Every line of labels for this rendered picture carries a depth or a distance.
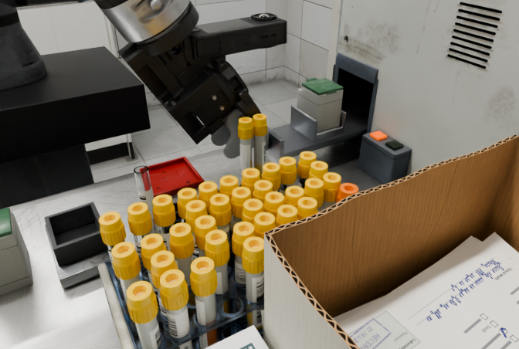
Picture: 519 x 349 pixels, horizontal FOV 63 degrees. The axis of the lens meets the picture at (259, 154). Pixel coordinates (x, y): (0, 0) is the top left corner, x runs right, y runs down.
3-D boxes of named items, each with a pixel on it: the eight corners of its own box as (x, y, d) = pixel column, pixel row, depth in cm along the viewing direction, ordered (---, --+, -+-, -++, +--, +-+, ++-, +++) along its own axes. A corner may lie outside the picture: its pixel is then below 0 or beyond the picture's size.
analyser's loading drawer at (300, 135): (367, 113, 67) (371, 83, 64) (398, 130, 62) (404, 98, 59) (254, 145, 58) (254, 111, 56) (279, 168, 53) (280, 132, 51)
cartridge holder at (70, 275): (98, 218, 48) (92, 192, 46) (120, 267, 42) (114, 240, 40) (47, 234, 46) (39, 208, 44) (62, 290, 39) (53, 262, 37)
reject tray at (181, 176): (185, 160, 59) (184, 155, 58) (205, 185, 54) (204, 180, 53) (137, 174, 56) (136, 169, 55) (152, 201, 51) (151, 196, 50)
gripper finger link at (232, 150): (237, 172, 54) (199, 125, 48) (272, 143, 55) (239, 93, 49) (249, 184, 52) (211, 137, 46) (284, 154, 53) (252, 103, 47)
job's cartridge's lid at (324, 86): (321, 79, 57) (321, 75, 57) (344, 91, 54) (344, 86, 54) (297, 84, 56) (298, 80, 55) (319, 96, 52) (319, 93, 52)
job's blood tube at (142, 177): (161, 245, 44) (146, 164, 39) (164, 252, 43) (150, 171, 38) (148, 249, 43) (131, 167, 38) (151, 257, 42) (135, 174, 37)
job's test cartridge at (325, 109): (318, 120, 61) (321, 78, 57) (339, 133, 57) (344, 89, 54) (295, 126, 59) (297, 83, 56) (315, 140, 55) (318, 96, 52)
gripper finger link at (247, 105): (244, 127, 52) (208, 75, 46) (255, 117, 52) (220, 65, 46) (262, 143, 48) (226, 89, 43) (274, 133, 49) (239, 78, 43)
